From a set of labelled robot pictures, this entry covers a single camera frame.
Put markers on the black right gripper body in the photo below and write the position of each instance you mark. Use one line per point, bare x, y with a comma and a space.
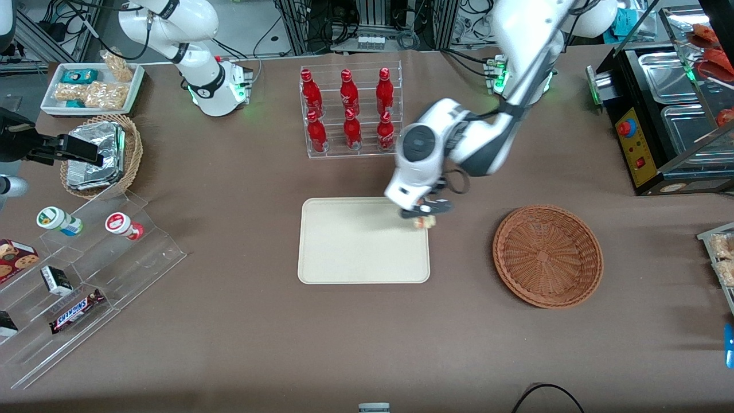
16, 141

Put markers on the triangular sandwich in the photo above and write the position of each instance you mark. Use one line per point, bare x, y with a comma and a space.
425, 223

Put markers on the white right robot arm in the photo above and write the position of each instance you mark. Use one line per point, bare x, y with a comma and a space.
202, 73

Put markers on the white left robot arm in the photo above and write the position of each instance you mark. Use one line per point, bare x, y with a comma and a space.
516, 34

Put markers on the light wicker basket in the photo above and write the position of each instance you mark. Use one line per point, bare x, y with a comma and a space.
133, 155

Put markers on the beige plastic tray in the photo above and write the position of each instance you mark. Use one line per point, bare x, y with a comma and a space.
355, 246

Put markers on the white rectangular snack tray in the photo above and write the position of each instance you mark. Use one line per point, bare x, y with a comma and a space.
135, 86

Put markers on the brown wicker basket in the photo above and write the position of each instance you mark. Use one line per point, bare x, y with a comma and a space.
547, 255

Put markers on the clear tray of snacks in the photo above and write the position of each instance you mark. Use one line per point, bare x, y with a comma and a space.
723, 258

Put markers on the foil wrapped food stack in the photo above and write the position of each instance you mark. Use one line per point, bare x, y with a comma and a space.
103, 143

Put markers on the clear bag of snacks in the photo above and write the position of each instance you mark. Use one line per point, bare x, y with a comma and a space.
118, 66
69, 92
106, 96

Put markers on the red cola bottle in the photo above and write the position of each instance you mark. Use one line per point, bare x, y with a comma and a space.
311, 94
348, 94
352, 132
385, 135
385, 92
316, 135

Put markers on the clear acrylic bottle rack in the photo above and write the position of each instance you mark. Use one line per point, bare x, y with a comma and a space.
355, 155

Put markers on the green lid yogurt cup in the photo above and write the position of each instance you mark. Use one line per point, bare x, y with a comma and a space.
53, 219

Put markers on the teal snack box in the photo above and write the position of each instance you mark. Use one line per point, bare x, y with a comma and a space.
79, 76

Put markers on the red lid yogurt cup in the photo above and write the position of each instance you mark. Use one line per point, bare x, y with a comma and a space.
119, 223

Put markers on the red cookie box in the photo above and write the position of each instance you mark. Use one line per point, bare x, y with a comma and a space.
14, 258

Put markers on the clear acrylic step shelf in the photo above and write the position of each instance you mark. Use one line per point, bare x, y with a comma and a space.
137, 264

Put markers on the small black white box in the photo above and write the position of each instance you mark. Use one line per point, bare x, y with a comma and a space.
56, 280

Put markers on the snickers chocolate bar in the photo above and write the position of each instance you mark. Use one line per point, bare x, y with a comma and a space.
75, 311

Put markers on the dark snack packet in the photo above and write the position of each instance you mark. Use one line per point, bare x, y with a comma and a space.
7, 324

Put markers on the black food warmer machine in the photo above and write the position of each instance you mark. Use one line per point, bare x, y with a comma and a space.
642, 155

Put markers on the blue object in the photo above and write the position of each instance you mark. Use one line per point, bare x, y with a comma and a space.
729, 344

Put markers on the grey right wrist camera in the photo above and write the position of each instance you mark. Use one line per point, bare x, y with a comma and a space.
11, 186

